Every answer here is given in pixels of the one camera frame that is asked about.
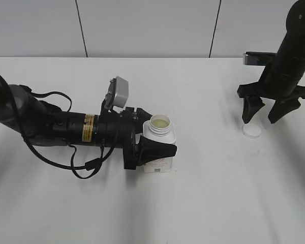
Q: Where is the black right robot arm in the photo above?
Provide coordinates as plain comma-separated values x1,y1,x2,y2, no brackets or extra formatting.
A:
237,1,305,124

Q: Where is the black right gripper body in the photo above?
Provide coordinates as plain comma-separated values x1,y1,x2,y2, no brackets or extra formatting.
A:
237,55,305,101

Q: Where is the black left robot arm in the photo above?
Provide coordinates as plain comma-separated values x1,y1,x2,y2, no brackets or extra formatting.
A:
0,75,177,174

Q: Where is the white yili changqing bottle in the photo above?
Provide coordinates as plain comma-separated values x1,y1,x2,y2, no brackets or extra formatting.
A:
142,114,176,173

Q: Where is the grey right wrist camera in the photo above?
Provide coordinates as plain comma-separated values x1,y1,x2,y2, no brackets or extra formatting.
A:
243,51,276,66

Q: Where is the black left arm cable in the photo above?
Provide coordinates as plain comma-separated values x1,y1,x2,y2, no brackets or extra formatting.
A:
0,67,117,180

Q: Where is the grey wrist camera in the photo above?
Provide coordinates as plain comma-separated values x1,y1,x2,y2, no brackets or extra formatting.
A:
243,51,276,66
105,76,129,110

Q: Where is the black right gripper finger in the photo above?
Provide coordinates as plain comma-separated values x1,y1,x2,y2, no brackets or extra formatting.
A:
242,97,265,124
268,99,301,124

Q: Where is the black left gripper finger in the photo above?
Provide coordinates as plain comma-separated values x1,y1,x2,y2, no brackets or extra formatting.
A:
137,136,177,166
136,108,153,121

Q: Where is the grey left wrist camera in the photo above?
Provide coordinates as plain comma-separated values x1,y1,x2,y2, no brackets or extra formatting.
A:
105,76,129,110

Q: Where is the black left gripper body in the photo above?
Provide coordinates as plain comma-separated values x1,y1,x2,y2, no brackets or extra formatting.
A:
98,100,139,170

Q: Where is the white bottle cap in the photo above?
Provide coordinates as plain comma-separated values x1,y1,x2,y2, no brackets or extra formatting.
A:
242,123,262,139

